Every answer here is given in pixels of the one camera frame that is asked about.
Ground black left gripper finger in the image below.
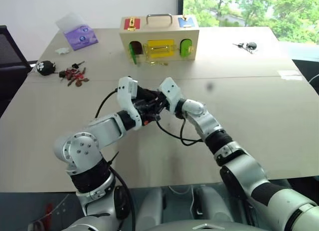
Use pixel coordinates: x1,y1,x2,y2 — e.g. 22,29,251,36
134,97,153,107
136,86,158,98

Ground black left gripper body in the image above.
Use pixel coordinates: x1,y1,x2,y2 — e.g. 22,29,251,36
134,103,161,126

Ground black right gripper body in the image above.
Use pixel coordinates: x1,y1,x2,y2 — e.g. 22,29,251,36
155,95,173,115

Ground black pouch with white print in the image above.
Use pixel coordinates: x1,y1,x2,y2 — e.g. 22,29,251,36
34,59,56,77

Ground gold keys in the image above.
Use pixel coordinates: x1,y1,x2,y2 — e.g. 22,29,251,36
145,61,170,67

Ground open green box door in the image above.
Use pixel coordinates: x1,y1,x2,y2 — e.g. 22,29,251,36
127,42,139,65

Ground yellow box door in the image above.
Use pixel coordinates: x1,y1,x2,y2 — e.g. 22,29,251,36
146,39,175,60

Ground closed green box door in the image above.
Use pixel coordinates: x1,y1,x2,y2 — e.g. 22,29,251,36
179,38,195,58

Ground wooden lock box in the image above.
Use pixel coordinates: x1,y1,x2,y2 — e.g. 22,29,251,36
119,14,200,65

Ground red box door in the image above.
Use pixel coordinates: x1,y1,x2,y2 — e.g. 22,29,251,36
124,16,142,32

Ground red key bundle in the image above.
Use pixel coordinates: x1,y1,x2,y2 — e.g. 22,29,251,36
58,67,90,88

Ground blue box door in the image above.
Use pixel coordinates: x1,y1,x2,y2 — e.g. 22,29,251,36
178,15,195,30

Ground purple tissue pack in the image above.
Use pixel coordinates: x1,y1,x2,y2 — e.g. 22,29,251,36
55,11,99,51

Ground grey rounded robot leg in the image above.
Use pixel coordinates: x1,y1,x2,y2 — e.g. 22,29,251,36
129,187,166,223
194,185,236,222

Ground silver robot torso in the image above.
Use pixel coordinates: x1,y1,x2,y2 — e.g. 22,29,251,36
27,211,319,231

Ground window with trees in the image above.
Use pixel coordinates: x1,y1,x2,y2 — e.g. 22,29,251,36
177,0,319,45

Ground clear tape strip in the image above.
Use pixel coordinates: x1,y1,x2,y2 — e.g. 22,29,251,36
277,69,304,80

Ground black office chair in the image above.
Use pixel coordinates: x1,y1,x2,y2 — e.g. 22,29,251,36
0,24,38,117

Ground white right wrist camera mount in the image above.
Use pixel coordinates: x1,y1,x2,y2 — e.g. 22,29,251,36
159,77,185,115

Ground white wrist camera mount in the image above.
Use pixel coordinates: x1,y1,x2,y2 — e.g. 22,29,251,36
117,76,143,131
159,77,185,115

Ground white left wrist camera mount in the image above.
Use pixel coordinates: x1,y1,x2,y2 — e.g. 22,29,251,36
117,76,143,131

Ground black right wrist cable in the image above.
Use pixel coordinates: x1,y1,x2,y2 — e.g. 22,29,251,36
155,115,204,146

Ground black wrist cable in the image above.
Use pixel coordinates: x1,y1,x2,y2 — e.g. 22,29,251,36
94,89,119,119
155,115,204,146

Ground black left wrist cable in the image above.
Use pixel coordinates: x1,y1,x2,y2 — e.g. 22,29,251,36
94,89,119,119

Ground black left shoulder cable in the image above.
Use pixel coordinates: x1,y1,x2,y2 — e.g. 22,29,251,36
106,153,137,231

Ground key ring with black fob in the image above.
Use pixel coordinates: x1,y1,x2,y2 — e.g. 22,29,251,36
232,41,258,55

